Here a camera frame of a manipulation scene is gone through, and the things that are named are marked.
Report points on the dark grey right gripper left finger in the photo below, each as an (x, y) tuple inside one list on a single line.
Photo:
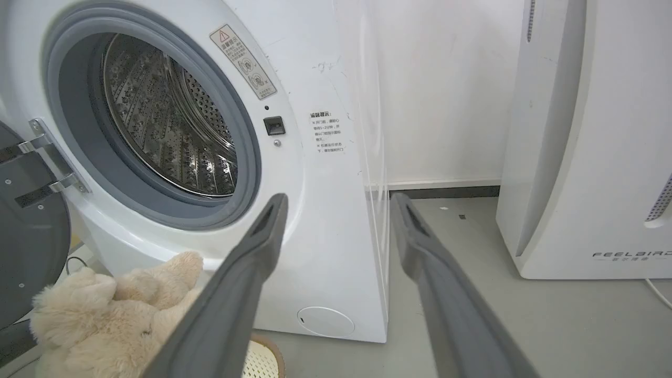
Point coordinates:
[(226, 310)]

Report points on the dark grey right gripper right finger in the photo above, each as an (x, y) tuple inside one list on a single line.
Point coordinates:
[(457, 315)]

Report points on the white woven laundry basket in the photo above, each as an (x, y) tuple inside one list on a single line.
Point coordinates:
[(262, 359)]

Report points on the cream plush toy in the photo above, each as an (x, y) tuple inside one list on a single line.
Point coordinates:
[(105, 320)]

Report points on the white front-load washing machine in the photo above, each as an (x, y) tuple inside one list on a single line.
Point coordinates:
[(325, 173)]

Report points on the grey washing machine door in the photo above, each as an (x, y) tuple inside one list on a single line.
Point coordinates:
[(26, 236)]

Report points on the white air purifier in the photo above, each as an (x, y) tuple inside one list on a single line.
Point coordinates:
[(593, 136)]

